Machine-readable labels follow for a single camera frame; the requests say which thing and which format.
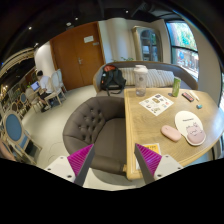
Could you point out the pink computer mouse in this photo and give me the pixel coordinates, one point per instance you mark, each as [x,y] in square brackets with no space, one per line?
[171,133]

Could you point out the yellow card on table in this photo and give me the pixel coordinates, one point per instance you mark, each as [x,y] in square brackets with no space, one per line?
[151,158]

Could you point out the black red backpack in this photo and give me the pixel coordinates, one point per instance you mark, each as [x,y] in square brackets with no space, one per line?
[112,80]

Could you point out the white printed leaflet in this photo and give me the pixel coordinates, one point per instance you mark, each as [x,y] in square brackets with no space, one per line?
[156,104]

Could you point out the black red remote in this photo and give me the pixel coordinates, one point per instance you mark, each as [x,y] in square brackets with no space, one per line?
[188,97]

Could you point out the wooden double door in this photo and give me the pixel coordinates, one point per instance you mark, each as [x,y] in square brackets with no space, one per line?
[78,54]

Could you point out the open laptop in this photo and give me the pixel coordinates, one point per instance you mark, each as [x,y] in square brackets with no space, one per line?
[35,86]

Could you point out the green can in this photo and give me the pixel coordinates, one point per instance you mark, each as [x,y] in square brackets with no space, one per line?
[176,86]

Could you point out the grey sofa bench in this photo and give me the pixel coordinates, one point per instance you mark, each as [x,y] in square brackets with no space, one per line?
[187,81]

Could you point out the seated person white shirt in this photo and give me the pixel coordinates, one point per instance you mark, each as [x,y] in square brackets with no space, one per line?
[46,88]

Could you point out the white cat mouse pad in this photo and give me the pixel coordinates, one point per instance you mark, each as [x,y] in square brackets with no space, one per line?
[190,126]

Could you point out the striped cushion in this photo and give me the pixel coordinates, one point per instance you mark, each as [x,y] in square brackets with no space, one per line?
[155,78]

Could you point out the grey tufted armchair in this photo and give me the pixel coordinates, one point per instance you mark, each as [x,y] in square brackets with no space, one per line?
[99,121]

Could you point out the white chair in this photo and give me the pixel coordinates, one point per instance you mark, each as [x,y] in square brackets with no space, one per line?
[56,89]

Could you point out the black framed window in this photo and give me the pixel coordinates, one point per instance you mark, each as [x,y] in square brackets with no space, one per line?
[184,50]

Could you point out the white pen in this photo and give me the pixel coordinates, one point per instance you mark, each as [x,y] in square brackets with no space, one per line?
[194,95]

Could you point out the arched wall mirror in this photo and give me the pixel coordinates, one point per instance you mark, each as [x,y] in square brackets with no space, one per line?
[148,46]

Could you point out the blue upholstered chair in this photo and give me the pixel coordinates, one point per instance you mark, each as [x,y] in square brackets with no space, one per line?
[18,136]

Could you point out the clear shaker bottle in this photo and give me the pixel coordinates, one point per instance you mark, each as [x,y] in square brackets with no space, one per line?
[140,73]

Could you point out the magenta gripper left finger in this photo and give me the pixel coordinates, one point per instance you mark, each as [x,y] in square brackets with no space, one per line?
[80,162]

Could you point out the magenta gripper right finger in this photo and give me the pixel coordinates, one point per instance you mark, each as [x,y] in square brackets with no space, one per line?
[147,175]

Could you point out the small teal object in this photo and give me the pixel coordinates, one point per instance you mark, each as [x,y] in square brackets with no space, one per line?
[199,106]

